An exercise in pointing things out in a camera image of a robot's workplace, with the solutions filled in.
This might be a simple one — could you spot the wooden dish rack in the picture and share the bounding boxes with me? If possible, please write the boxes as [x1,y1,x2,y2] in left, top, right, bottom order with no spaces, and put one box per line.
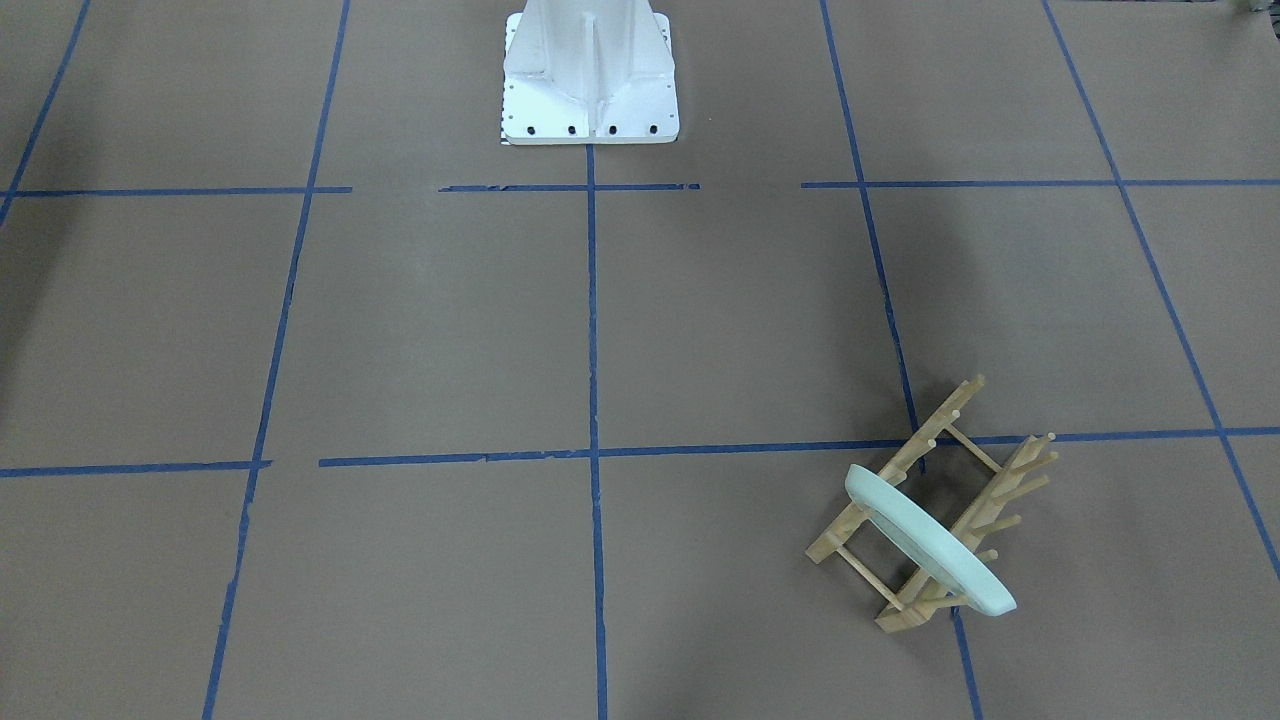
[805,374,1059,633]

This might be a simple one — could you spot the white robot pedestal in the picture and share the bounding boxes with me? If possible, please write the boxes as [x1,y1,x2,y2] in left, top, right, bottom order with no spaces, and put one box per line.
[500,1,681,146]

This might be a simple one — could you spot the light green plate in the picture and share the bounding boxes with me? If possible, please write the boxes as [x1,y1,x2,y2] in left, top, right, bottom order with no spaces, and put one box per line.
[844,464,1018,618]

